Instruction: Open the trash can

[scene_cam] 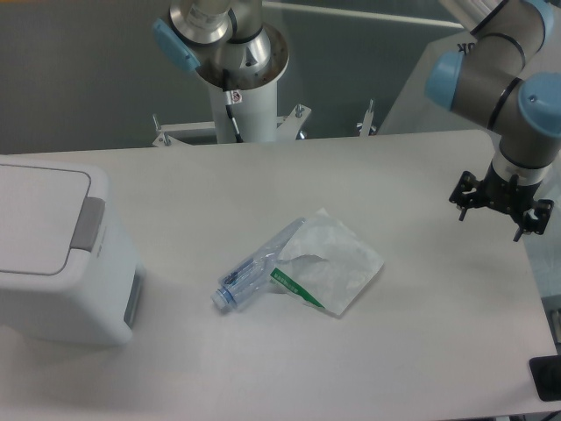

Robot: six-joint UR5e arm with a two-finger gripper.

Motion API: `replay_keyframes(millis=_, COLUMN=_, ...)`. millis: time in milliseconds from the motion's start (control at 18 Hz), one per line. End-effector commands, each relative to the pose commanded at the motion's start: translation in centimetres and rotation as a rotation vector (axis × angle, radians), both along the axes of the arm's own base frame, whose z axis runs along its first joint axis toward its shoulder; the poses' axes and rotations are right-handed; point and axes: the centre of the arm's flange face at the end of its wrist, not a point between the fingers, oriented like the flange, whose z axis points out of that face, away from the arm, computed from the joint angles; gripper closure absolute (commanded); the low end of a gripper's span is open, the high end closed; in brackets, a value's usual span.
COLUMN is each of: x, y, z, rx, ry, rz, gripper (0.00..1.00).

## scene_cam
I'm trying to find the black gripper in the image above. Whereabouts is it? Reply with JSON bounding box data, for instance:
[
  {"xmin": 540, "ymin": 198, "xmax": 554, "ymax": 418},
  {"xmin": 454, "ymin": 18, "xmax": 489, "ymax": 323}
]
[{"xmin": 449, "ymin": 165, "xmax": 554, "ymax": 242}]

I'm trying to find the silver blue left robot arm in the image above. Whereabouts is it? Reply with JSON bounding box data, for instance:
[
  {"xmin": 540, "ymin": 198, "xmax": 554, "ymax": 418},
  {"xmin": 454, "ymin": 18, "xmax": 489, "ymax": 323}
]
[{"xmin": 153, "ymin": 1, "xmax": 411, "ymax": 204}]

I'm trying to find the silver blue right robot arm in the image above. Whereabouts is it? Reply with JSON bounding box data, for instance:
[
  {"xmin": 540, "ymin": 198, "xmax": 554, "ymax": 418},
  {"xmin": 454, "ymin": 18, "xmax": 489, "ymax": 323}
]
[{"xmin": 424, "ymin": 0, "xmax": 560, "ymax": 240}]

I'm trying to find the white trash can body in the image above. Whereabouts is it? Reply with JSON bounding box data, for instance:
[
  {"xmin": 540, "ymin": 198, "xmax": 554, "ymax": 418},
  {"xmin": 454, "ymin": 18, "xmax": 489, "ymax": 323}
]
[{"xmin": 1, "ymin": 177, "xmax": 145, "ymax": 346}]

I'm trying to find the white trash can lid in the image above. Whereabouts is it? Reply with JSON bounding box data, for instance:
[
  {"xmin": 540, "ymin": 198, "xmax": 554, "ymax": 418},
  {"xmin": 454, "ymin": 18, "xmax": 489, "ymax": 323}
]
[{"xmin": 1, "ymin": 159, "xmax": 109, "ymax": 275}]

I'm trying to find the black device at table edge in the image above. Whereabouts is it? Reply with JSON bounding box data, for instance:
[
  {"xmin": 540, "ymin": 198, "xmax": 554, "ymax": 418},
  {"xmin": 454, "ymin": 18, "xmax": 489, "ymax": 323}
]
[{"xmin": 529, "ymin": 355, "xmax": 560, "ymax": 402}]

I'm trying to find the white green plastic bag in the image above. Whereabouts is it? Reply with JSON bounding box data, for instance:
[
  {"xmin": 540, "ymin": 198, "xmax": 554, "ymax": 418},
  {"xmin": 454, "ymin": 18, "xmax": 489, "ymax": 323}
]
[{"xmin": 270, "ymin": 209, "xmax": 384, "ymax": 318}]

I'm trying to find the crushed clear plastic bottle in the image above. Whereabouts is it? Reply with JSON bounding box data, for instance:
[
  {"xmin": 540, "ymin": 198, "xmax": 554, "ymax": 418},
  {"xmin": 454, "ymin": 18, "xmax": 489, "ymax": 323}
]
[{"xmin": 211, "ymin": 218, "xmax": 306, "ymax": 312}]

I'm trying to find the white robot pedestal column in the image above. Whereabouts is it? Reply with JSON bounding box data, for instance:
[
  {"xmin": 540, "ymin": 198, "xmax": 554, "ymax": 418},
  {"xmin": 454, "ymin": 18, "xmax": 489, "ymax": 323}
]
[{"xmin": 194, "ymin": 24, "xmax": 291, "ymax": 145}]

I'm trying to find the black cable on pedestal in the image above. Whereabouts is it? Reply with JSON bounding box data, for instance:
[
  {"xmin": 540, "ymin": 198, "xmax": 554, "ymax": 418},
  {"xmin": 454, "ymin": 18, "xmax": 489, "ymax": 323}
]
[{"xmin": 221, "ymin": 69, "xmax": 245, "ymax": 144}]

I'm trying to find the white pedestal base frame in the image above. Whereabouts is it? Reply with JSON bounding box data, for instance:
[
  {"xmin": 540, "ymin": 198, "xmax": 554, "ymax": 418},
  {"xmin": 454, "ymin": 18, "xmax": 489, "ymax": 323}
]
[{"xmin": 151, "ymin": 98, "xmax": 378, "ymax": 148}]

